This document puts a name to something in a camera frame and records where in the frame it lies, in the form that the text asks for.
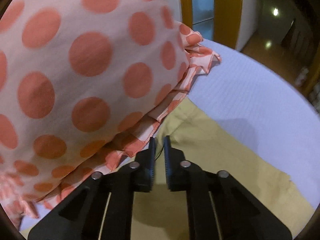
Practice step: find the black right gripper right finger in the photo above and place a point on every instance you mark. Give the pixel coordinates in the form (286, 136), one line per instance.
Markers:
(180, 173)

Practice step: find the orange polka dot blouse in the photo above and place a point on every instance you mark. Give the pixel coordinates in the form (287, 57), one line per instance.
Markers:
(83, 84)

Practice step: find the yellow wooden door frame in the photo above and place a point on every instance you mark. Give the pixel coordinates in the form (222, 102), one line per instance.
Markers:
(219, 18)

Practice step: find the khaki green pants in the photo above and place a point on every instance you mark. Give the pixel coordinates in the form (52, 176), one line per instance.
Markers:
(163, 215)

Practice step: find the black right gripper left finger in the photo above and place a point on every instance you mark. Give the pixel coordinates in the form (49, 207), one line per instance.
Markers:
(138, 175)

